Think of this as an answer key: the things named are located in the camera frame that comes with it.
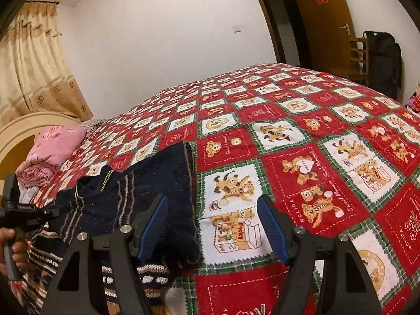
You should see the pink folded quilt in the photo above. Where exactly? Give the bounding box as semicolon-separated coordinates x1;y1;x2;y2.
16;125;87;187

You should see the pink cloth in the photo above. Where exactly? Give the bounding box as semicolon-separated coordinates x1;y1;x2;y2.
406;83;420;116

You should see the beige patterned curtain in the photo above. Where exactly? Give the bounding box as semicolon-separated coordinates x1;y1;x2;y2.
0;1;94;125

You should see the cream wooden headboard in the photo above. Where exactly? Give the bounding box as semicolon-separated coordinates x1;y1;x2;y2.
0;112;86;178

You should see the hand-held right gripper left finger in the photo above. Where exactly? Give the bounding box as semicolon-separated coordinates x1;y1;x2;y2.
41;193;169;315

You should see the navy knitted striped sweater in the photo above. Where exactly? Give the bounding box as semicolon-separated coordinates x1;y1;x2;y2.
20;141;202;315

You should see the black bag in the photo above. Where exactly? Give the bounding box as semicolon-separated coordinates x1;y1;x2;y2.
363;30;402;101

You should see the person's left hand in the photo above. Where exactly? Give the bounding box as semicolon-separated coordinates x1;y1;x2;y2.
0;228;29;276

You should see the brown wooden door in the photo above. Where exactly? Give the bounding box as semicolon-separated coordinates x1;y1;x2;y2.
290;0;358;76

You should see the red printed bear blanket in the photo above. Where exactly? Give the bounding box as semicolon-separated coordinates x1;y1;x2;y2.
20;62;420;315

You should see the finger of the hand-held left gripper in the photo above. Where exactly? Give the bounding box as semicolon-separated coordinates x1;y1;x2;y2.
31;207;64;226

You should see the dark brown door frame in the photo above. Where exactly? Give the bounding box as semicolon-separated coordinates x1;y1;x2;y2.
248;0;312;68

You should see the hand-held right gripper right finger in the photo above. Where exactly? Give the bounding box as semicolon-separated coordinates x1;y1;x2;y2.
257;195;383;315

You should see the grey striped pillow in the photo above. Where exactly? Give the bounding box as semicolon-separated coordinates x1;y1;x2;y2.
80;117;110;133

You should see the wooden chair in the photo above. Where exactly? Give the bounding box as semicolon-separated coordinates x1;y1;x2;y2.
330;36;370;86

